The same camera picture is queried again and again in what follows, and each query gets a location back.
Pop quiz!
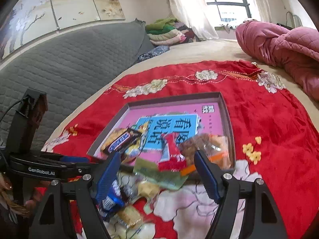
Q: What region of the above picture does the blue cookie packet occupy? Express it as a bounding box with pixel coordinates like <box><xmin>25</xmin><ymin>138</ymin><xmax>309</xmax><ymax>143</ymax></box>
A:
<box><xmin>99</xmin><ymin>179</ymin><xmax>125</xmax><ymax>222</ymax></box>

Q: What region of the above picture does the brown cake clear pack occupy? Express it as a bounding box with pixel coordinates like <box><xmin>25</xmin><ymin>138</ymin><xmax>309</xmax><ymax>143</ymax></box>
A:
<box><xmin>178</xmin><ymin>133</ymin><xmax>230</xmax><ymax>177</ymax></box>

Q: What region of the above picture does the peach pastry snack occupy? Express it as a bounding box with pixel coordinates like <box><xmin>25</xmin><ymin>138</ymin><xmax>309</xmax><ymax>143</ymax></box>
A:
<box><xmin>209</xmin><ymin>134</ymin><xmax>231</xmax><ymax>169</ymax></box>

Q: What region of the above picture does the dark chocolate bar wrapper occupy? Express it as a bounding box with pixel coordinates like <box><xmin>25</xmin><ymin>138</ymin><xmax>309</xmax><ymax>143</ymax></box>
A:
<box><xmin>108</xmin><ymin>128</ymin><xmax>141</xmax><ymax>155</ymax></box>

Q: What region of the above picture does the red candy bar wrapper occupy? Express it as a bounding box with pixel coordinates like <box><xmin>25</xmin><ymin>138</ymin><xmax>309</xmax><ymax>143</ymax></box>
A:
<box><xmin>157</xmin><ymin>132</ymin><xmax>187</xmax><ymax>172</ymax></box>

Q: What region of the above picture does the green pastry snack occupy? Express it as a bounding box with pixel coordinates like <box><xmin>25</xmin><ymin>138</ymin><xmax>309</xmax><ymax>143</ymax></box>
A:
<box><xmin>133</xmin><ymin>158</ymin><xmax>188</xmax><ymax>215</ymax></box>

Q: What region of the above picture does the rice cracker snack pack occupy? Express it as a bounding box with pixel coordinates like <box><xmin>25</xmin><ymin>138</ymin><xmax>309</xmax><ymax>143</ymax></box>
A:
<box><xmin>100</xmin><ymin>128</ymin><xmax>127</xmax><ymax>154</ymax></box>

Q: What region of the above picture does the small brown cake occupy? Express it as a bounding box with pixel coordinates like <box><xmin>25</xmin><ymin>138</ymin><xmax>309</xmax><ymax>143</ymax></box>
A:
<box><xmin>111</xmin><ymin>205</ymin><xmax>143</xmax><ymax>229</ymax></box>

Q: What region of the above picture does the yellow cake snack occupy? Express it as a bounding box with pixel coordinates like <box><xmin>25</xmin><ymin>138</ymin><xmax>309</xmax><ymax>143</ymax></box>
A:
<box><xmin>124</xmin><ymin>121</ymin><xmax>149</xmax><ymax>162</ymax></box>

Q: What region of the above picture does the person's hand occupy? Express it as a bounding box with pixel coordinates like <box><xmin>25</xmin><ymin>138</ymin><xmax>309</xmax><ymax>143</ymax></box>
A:
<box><xmin>0</xmin><ymin>173</ymin><xmax>42</xmax><ymax>216</ymax></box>

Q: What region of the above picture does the grey box lid tray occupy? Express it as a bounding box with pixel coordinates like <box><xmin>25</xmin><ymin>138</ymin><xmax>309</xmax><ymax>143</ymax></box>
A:
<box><xmin>87</xmin><ymin>92</ymin><xmax>236</xmax><ymax>172</ymax></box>

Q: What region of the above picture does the red floral cloth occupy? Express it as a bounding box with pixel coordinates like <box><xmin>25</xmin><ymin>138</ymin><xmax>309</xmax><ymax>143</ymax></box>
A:
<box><xmin>43</xmin><ymin>61</ymin><xmax>318</xmax><ymax>238</ymax></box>

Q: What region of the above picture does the dark blue patterned cloth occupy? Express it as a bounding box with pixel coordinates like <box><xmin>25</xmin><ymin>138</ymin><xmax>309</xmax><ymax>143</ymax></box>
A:
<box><xmin>137</xmin><ymin>45</ymin><xmax>170</xmax><ymax>63</ymax></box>

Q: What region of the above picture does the stack of folded blankets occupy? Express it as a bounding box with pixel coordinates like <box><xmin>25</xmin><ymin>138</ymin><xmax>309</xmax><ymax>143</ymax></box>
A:
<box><xmin>146</xmin><ymin>18</ymin><xmax>201</xmax><ymax>46</ymax></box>

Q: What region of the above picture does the pink quilted blanket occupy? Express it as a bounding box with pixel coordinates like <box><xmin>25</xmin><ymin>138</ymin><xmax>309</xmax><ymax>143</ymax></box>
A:
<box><xmin>236</xmin><ymin>21</ymin><xmax>318</xmax><ymax>101</ymax></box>

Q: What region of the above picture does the black framed window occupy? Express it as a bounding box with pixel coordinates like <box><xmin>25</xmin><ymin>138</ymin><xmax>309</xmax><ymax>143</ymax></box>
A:
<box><xmin>206</xmin><ymin>0</ymin><xmax>252</xmax><ymax>23</ymax></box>

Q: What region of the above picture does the white sheer curtain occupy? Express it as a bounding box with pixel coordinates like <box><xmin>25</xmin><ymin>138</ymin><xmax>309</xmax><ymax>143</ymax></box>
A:
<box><xmin>169</xmin><ymin>0</ymin><xmax>219</xmax><ymax>40</ymax></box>

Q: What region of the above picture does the floral wall painting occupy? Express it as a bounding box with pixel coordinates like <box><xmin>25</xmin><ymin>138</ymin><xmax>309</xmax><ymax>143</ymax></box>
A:
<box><xmin>1</xmin><ymin>0</ymin><xmax>125</xmax><ymax>58</ymax></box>

